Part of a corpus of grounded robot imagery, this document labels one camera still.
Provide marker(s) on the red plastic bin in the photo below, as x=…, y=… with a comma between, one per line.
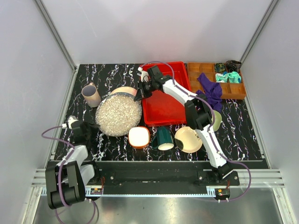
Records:
x=161, y=109

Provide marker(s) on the pink cream round plate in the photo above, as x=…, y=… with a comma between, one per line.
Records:
x=125, y=89

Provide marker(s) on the green panda square dish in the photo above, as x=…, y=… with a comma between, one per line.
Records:
x=218, y=120

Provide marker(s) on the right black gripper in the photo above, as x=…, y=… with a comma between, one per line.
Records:
x=141, y=92

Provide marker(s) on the brown dark rolled sock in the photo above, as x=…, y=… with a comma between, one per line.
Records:
x=232, y=65

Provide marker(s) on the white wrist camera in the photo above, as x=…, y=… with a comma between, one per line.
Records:
x=70, y=121
x=144, y=76

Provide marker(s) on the dark patterned sock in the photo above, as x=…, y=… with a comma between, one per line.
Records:
x=220, y=67

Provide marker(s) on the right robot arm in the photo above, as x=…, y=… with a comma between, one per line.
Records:
x=198, y=113

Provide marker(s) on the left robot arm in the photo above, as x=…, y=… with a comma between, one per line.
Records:
x=66, y=181

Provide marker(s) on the aluminium frame rail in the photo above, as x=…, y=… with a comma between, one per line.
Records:
x=52, y=28

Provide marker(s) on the iridescent pink cup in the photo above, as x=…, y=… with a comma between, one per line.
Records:
x=91, y=95

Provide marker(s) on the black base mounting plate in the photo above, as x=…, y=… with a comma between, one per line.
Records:
x=161, y=178

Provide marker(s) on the orange white square bowl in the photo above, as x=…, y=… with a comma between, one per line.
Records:
x=139, y=137

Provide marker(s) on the purple cloth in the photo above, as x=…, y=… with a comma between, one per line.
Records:
x=213, y=92

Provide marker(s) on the wooden compartment organizer tray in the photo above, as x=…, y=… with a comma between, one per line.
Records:
x=229, y=90

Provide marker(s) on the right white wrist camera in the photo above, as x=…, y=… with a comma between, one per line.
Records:
x=144, y=76

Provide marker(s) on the speckled grey large plate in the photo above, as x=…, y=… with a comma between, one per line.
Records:
x=117, y=114

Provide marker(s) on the dark green mug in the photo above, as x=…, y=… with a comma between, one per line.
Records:
x=163, y=139

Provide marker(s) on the mint green sock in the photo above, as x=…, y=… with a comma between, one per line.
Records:
x=234, y=77

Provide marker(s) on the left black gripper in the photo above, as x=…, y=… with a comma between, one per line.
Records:
x=95, y=128

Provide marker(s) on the white mint sock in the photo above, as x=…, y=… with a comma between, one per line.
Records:
x=221, y=77

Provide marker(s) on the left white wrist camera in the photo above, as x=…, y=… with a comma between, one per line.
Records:
x=70, y=121

